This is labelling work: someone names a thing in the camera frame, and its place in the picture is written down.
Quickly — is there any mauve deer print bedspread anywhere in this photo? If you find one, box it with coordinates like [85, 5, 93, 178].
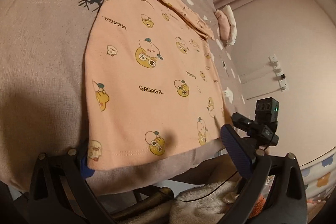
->
[1, 0, 245, 196]

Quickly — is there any white wall power strip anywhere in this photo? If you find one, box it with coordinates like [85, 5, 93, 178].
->
[268, 55, 289, 92]

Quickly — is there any black cable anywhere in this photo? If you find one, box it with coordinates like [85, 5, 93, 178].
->
[174, 169, 240, 203]

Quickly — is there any folded pink cloth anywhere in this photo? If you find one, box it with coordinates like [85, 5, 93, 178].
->
[215, 10, 231, 40]

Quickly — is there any beige fluffy blanket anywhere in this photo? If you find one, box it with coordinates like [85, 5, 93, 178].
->
[126, 181, 239, 223]

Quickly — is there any peach cartoon print pajama shirt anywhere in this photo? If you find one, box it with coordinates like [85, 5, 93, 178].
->
[84, 0, 226, 170]

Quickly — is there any black camera box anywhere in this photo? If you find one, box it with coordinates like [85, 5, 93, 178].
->
[255, 97, 280, 133]

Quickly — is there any flower print cloth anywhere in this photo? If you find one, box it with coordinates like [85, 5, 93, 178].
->
[300, 148, 335, 201]

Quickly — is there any folded white cloth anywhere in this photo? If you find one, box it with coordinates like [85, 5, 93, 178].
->
[223, 5, 238, 46]

